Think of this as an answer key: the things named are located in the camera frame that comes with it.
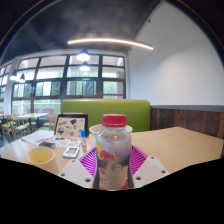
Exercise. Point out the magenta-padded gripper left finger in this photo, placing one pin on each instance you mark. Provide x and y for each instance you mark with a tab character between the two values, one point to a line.
87	163

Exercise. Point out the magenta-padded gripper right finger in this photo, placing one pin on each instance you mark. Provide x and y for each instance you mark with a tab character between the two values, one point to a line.
138	163

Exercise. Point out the red-capped clear drink bottle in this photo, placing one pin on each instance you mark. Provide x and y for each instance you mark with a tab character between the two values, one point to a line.
113	156

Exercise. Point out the small white handheld device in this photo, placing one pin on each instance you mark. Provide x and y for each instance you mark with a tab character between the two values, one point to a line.
71	152

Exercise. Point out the white printed sticker sheet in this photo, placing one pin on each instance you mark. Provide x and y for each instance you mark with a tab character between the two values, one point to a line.
66	141

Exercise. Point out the small blue-capped white tube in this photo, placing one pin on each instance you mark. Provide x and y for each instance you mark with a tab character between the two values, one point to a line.
83	133

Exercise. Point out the white bowl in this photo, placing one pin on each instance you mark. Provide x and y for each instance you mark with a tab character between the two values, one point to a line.
95	130

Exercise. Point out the black-framed sticker-covered tablet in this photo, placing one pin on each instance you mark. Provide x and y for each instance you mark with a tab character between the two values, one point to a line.
70	126

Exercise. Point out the small dark flat box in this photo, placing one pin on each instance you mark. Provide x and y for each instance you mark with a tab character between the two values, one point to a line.
47	144

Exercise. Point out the pale yellow mug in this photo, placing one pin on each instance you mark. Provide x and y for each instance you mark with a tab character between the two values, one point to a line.
41	156

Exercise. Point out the green upholstered bench backrest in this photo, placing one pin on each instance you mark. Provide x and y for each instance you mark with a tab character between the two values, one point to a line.
140	115

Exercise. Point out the white paper sheet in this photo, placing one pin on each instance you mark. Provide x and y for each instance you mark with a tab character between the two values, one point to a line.
35	136

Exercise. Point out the light wooden dining table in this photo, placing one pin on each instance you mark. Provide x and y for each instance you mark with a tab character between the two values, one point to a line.
31	115

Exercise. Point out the wooden chairs with green seats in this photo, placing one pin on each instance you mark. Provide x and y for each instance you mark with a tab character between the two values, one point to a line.
21	126

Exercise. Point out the black pendant lamps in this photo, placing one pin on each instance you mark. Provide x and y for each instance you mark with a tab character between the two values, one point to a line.
83	56

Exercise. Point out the curved linear ceiling light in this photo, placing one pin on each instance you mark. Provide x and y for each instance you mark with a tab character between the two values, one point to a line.
110	40

